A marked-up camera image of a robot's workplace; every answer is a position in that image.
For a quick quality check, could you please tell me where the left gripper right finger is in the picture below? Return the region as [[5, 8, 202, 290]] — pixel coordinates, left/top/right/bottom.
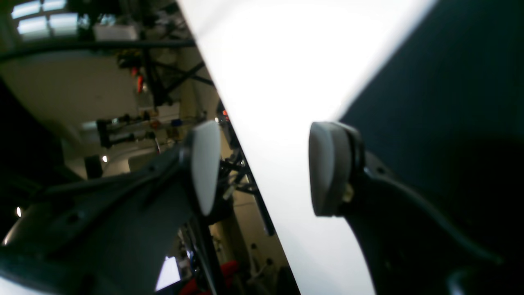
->
[[309, 122, 523, 295]]

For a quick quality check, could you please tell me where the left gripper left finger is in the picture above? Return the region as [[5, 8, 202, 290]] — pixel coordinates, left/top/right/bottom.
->
[[1, 121, 221, 295]]

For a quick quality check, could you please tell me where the black T-shirt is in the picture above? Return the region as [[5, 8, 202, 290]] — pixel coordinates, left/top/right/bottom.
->
[[341, 0, 524, 263]]

